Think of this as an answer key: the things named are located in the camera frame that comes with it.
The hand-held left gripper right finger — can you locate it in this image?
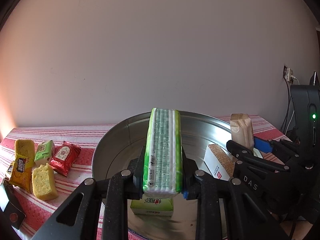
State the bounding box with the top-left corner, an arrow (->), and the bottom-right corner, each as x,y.
181,147 -> 283,240

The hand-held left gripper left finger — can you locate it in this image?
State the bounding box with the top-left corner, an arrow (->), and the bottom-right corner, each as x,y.
31,152 -> 145,240

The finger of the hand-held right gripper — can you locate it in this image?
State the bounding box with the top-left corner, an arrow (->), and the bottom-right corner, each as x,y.
254,136 -> 300,160
226,140 -> 292,173

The beige wafer packet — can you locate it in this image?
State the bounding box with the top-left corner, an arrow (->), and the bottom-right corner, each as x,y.
229,113 -> 255,150

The green tissue pack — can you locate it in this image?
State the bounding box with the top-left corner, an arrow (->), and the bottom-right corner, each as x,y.
142,107 -> 183,198

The round metal basin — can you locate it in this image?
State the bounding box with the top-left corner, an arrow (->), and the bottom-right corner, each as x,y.
91,110 -> 237,240

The red snack packet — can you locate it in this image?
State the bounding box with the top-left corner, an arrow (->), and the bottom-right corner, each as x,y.
49,141 -> 82,178

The yellow sponge cake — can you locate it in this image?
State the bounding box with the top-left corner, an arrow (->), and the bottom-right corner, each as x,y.
31,162 -> 59,200

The small green snack packet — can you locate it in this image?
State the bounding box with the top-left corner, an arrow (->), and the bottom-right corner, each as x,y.
34,139 -> 55,166

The yellow cracker packet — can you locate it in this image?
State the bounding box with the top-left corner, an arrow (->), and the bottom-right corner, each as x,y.
9,139 -> 35,194

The black box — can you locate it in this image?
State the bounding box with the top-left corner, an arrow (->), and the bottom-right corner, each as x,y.
0,184 -> 27,230

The tan patterned white box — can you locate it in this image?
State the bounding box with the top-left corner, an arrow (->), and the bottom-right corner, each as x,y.
203,144 -> 235,182

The red striped tablecloth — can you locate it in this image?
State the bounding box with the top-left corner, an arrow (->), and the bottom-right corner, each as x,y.
0,115 -> 290,240

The black cable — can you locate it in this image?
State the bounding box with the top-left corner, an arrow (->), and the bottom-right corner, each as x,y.
279,79 -> 292,133

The wall outlet with plugs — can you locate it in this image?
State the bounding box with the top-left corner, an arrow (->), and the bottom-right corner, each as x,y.
283,65 -> 295,82

